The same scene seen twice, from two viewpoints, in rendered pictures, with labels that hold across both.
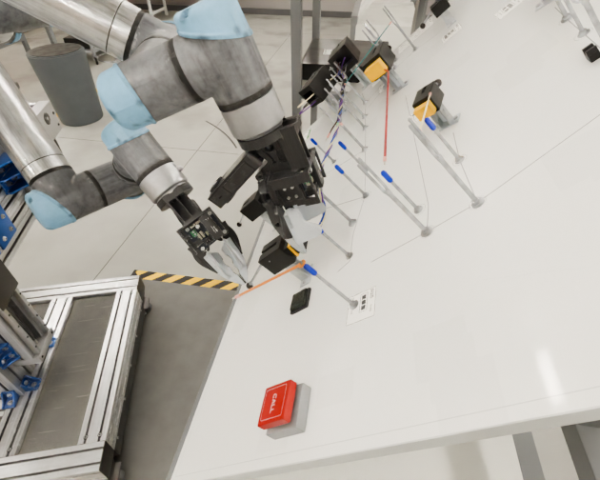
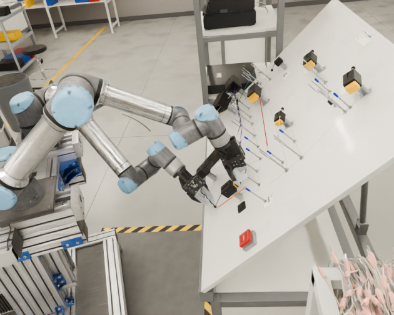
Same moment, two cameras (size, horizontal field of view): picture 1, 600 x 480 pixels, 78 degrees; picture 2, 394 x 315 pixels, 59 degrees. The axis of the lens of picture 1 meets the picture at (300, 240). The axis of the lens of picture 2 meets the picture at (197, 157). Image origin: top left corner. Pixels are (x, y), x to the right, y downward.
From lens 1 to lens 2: 0.80 m
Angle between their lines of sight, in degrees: 7
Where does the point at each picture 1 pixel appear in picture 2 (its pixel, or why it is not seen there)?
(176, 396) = (154, 302)
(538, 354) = (317, 197)
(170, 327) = (137, 260)
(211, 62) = (209, 127)
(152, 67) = (189, 130)
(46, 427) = not seen: outside the picture
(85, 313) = (86, 257)
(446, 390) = (297, 214)
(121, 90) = (179, 139)
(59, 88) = not seen: hidden behind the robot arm
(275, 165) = (227, 154)
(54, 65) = (10, 91)
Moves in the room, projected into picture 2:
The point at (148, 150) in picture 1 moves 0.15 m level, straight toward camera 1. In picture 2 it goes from (168, 154) to (186, 171)
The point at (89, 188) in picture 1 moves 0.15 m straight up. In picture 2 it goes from (142, 173) to (134, 143)
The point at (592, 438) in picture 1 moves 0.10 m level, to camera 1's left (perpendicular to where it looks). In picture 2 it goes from (363, 238) to (336, 242)
